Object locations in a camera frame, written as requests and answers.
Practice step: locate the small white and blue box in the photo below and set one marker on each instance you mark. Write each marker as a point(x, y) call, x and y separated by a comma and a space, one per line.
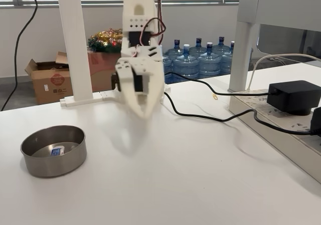
point(57, 151)

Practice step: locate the round metal bowl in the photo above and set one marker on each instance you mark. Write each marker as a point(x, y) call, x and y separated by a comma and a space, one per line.
point(55, 167)

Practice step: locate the red cardboard box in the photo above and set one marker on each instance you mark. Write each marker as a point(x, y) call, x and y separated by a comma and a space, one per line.
point(100, 66)

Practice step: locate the open brown cardboard box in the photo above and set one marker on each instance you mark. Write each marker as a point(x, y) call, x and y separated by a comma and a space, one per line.
point(50, 84)

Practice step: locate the black table clamp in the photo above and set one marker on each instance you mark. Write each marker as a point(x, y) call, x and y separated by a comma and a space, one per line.
point(114, 82)

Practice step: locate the blue water jug white cap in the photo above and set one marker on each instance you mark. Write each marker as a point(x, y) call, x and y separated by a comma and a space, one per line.
point(186, 64)

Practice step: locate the tinsel christmas wreath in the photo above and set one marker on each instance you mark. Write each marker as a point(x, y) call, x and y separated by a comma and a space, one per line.
point(105, 41)

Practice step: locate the white power strip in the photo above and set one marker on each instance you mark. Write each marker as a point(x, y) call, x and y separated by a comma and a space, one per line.
point(250, 104)

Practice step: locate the black power adapter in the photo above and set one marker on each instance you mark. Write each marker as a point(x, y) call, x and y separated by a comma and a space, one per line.
point(292, 97)

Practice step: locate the dark partition panel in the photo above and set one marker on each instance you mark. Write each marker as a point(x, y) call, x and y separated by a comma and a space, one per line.
point(288, 44)

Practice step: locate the grey desk shelf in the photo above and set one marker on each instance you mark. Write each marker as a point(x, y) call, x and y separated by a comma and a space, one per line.
point(276, 9)

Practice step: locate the black plug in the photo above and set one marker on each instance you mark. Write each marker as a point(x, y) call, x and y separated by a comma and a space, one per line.
point(316, 120)

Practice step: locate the white post with base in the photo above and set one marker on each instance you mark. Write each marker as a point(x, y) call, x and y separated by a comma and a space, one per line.
point(72, 34)

